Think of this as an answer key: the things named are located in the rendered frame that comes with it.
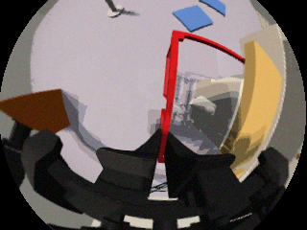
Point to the long cream flat panel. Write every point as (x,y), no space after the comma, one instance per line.
(270,41)

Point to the red glasses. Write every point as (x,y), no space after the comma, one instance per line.
(170,80)

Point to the blue flat rectangular pad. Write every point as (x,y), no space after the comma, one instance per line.
(193,18)
(215,4)

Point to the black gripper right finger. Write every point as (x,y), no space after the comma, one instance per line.
(182,163)

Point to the black glasses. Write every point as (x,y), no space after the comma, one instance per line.
(154,189)

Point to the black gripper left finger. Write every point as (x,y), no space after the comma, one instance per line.
(141,161)

